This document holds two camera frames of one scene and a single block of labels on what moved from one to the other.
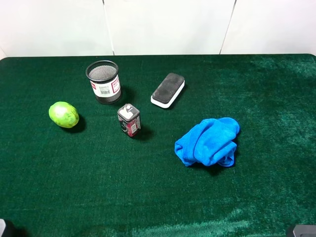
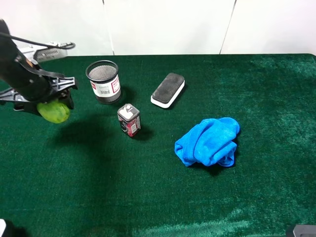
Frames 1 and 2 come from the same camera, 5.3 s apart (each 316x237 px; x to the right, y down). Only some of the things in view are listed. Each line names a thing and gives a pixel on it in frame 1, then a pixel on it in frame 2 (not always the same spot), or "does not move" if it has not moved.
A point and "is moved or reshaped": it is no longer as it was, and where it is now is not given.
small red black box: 129,116 does not move
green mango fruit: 63,114 is moved or reshaped
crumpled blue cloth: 210,141 does not move
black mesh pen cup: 105,81 does not move
